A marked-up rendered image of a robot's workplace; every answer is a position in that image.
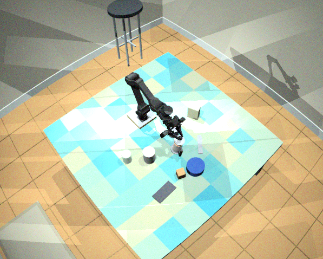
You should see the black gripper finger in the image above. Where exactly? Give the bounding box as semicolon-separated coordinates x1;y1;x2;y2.
176;124;183;137
168;131;180;140

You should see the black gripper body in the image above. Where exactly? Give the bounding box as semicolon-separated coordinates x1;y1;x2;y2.
160;116;186;138

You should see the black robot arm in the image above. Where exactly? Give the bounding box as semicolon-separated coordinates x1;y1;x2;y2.
125;72;179;128

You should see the blue cylinder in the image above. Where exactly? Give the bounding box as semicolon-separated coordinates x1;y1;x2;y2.
186;157;205;177

